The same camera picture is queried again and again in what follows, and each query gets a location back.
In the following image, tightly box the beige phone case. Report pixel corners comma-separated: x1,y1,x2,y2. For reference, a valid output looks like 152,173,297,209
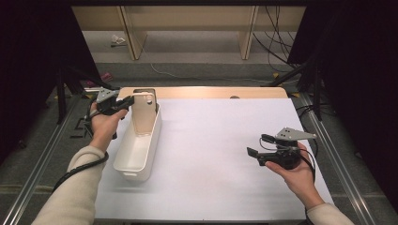
130,91,158,136

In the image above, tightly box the wooden shelf unit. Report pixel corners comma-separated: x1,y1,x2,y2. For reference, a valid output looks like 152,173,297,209
70,5,307,61

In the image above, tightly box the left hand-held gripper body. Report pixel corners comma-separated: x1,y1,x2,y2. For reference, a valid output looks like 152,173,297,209
94,87,126,117

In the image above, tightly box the pink object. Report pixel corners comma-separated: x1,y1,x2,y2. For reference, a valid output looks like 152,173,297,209
86,71,114,88

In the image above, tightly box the black curtain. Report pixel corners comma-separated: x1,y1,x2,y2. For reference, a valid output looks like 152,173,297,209
286,0,398,214
0,0,104,167

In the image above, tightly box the white crumpled paper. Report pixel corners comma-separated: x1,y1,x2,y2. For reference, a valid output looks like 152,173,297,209
109,34,128,49

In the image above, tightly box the white storage box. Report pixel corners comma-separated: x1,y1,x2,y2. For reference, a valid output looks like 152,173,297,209
112,93,163,183

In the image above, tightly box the aluminium floor rail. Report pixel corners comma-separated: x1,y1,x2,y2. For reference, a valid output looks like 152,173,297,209
0,93,83,225
298,93,378,225

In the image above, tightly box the black tripod stand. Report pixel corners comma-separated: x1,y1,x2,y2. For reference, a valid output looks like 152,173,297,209
55,62,121,126
262,46,325,122

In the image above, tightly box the bundle of black cables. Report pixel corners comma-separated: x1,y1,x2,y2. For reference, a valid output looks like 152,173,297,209
253,5,303,73

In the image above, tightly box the white floor cable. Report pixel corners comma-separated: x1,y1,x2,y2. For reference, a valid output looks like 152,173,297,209
149,63,275,84

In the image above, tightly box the wooden table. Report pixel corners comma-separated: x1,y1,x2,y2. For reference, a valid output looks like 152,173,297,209
116,86,289,100

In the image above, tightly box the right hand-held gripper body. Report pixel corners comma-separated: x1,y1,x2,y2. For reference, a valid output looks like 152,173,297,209
256,127,318,171

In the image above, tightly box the white table cover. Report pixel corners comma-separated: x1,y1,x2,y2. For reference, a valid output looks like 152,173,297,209
93,97,335,221

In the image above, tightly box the thin black wire loop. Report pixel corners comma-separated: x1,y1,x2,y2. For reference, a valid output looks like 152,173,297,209
258,137,278,152

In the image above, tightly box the person's left hand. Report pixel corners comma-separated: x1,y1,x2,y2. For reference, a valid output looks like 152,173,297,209
88,101,130,153

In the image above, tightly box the person's right hand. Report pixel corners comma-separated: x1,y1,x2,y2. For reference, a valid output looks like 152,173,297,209
265,142,327,211

